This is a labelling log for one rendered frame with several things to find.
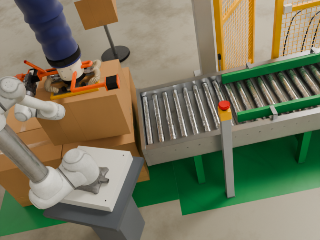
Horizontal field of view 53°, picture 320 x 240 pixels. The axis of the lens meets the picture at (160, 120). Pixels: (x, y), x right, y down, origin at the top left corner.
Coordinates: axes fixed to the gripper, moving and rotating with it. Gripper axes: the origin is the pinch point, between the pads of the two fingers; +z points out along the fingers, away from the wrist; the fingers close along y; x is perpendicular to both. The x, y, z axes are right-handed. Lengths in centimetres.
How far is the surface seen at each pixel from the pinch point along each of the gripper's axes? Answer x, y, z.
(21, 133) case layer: -46, 65, 18
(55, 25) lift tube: 33.1, -34.7, -8.0
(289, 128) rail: 169, 71, -36
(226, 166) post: 117, 76, -54
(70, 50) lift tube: 34.4, -16.7, -7.8
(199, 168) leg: 99, 97, -36
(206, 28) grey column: 137, 52, 93
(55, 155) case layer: -10, 65, -16
